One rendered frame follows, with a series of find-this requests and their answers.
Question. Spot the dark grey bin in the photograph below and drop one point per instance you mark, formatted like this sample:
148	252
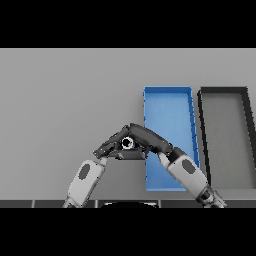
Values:
226	140

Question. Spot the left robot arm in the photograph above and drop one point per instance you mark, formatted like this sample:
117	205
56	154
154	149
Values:
85	178

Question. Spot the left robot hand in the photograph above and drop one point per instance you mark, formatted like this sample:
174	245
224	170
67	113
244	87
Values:
111	143

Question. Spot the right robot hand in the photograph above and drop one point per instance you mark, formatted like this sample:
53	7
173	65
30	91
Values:
150	138

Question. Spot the blue bin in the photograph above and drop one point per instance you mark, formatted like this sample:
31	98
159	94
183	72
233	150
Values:
170	120

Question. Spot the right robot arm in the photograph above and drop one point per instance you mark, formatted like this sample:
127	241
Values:
190	175

